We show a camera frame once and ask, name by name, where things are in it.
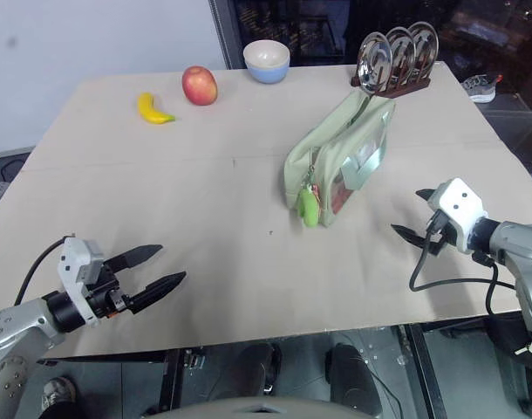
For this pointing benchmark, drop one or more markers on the light green pouch bag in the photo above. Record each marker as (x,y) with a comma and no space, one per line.
(336,139)

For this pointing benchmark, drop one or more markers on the dark rounded shape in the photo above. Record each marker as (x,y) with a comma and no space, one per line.
(349,375)

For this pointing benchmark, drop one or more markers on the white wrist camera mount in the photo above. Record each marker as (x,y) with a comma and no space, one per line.
(460,203)
(70,257)

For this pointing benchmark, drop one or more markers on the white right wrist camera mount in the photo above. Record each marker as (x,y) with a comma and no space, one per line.
(460,203)

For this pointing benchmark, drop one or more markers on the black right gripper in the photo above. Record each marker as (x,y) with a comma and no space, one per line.
(447,235)

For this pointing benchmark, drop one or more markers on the steel plate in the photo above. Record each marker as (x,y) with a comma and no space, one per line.
(403,48)
(373,61)
(425,41)

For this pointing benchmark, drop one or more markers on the grey robot torso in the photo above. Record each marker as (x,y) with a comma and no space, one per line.
(266,408)

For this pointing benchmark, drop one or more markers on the yellow banana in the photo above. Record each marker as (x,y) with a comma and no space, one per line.
(150,111)

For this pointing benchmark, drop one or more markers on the green plush zipper charm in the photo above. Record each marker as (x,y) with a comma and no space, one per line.
(309,209)

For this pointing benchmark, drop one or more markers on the grey worn shoe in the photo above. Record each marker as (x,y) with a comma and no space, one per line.
(59,393)

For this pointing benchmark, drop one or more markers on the dark wooden plate rack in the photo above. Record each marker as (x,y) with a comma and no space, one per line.
(405,86)

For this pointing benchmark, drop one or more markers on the blue and cream bowl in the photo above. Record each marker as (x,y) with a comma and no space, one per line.
(268,70)

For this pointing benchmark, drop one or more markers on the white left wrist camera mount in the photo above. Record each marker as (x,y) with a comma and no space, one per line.
(70,257)

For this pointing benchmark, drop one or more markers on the grey sneaker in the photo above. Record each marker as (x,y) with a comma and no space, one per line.
(482,87)

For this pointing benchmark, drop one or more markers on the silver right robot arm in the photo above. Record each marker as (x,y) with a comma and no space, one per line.
(519,244)

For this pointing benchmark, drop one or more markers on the red apple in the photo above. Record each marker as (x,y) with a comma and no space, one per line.
(199,85)

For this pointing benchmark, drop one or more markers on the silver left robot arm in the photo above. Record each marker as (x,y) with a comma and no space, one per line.
(17,318)

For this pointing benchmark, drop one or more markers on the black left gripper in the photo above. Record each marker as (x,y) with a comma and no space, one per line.
(101,301)

